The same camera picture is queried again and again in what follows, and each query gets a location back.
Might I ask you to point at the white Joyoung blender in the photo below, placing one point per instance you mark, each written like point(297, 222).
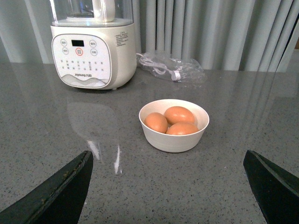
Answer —
point(93, 42)

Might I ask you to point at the brown egg in bowl left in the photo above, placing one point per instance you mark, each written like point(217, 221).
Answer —
point(156, 122)

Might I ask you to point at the brown egg in bowl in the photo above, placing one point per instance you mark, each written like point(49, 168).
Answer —
point(156, 122)
point(182, 128)
point(177, 114)

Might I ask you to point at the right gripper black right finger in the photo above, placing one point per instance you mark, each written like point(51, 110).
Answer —
point(275, 189)

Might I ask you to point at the white ceramic bowl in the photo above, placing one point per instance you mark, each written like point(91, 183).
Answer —
point(173, 143)

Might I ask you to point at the clear plastic bag with cable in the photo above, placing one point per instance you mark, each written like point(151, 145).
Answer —
point(163, 66)

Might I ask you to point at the brown egg in bowl back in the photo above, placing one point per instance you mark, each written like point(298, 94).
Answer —
point(177, 114)

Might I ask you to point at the brown egg in bowl front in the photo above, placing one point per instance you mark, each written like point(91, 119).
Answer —
point(182, 128)

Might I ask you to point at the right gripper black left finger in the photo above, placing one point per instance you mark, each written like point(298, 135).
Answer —
point(58, 200)

